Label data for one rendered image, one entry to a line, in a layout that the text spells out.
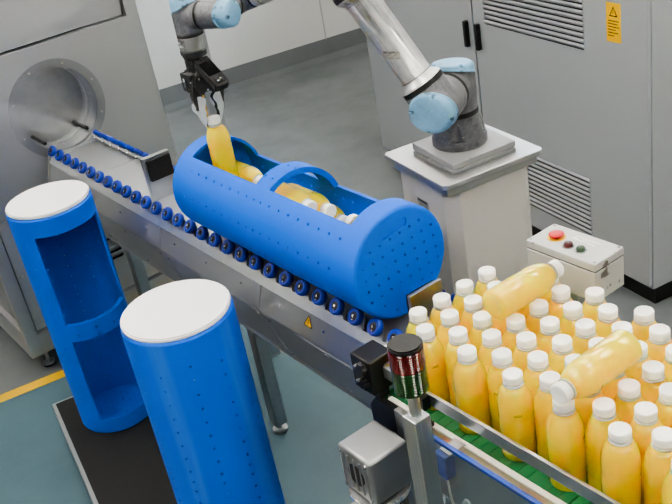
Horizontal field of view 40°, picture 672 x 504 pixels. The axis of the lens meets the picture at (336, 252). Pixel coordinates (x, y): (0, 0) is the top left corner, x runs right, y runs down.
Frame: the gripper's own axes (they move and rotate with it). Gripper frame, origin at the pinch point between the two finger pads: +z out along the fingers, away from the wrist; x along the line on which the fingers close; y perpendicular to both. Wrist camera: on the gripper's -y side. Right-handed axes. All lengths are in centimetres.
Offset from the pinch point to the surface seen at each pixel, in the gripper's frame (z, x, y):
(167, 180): 33, -3, 50
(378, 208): 7, 1, -73
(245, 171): 17.2, -4.3, -3.8
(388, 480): 52, 31, -102
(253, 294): 44, 12, -23
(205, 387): 43, 45, -52
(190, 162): 11.1, 8.6, 3.8
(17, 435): 131, 66, 102
